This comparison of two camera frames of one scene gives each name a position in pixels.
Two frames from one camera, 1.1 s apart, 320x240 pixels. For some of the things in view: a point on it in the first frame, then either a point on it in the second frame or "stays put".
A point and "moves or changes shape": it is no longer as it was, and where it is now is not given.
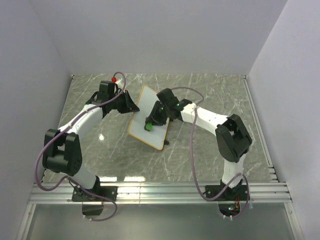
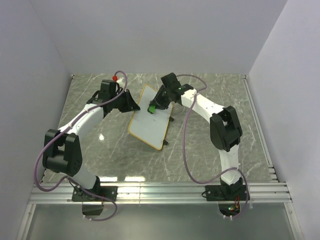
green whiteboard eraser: [149, 126] moves or changes shape
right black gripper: [153, 117] -> [156, 100]
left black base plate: [109, 192] stays put
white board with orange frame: [155, 137] stays put
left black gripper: [130, 106] stays put
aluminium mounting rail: [61, 193] stays put
